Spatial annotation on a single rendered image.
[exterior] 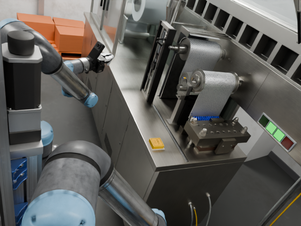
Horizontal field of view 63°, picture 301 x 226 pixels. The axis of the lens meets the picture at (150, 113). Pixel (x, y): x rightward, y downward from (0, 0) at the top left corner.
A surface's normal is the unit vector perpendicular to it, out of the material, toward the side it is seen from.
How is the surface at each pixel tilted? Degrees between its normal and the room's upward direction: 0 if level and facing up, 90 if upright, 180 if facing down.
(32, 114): 90
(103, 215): 0
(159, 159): 0
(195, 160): 0
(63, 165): 15
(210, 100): 90
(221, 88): 90
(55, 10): 90
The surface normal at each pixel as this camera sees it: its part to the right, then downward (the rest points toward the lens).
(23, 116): 0.46, 0.62
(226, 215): 0.27, -0.78
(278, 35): -0.90, 0.00
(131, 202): 0.68, 0.13
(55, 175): -0.16, -0.80
